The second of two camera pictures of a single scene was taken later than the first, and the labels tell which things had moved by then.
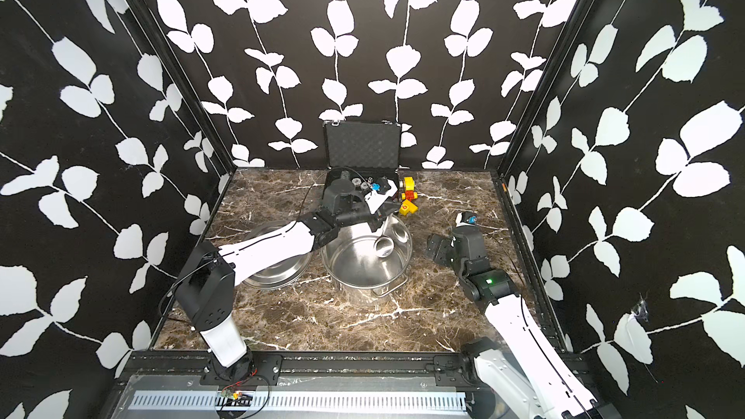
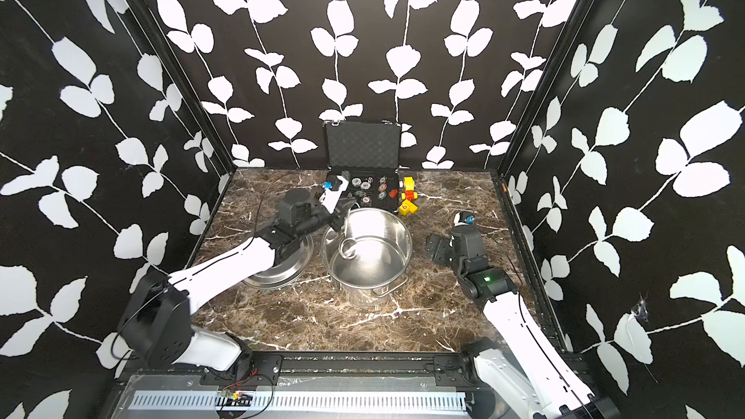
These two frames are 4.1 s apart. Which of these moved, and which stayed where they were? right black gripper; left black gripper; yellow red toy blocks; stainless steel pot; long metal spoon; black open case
Moved: long metal spoon; left black gripper
Stayed: stainless steel pot; right black gripper; yellow red toy blocks; black open case
